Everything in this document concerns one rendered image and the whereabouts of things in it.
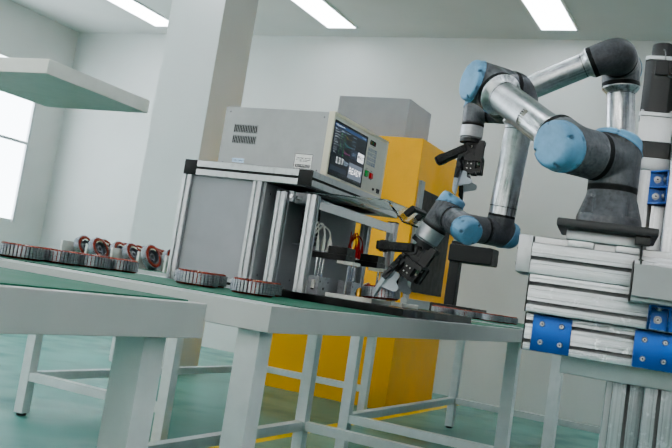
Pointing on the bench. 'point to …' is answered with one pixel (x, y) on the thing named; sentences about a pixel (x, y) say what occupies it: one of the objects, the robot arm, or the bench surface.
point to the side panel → (215, 226)
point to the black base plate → (377, 307)
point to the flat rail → (354, 216)
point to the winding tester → (297, 142)
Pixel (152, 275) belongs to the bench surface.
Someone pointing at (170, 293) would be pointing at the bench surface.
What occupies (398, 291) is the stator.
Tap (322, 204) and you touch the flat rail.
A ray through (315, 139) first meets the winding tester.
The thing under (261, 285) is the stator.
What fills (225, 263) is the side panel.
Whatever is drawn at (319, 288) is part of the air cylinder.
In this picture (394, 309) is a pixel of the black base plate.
